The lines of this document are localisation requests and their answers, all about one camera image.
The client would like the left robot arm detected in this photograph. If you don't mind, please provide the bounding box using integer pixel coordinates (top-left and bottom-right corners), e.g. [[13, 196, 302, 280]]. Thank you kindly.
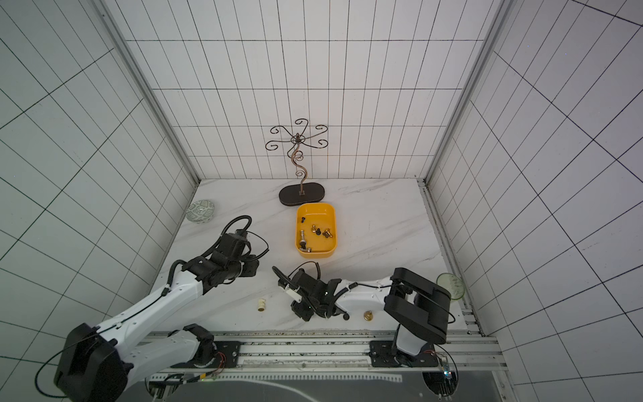
[[53, 228, 260, 401]]

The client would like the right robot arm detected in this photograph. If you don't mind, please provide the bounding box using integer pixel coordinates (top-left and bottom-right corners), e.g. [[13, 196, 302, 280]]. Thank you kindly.
[[272, 266, 456, 372]]

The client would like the yellow plastic storage box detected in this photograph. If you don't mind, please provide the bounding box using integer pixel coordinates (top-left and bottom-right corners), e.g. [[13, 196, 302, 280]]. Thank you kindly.
[[295, 203, 338, 259]]

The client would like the metal jewelry stand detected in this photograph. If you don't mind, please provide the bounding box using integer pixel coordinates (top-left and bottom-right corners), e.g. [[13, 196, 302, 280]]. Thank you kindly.
[[265, 117, 328, 207]]

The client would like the green glass cup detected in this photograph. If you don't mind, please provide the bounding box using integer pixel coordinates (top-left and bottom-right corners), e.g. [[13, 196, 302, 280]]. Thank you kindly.
[[436, 273, 467, 301]]

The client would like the aluminium mounting rail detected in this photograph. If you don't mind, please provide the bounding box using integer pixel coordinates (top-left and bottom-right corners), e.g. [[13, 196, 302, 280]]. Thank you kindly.
[[102, 328, 508, 375]]

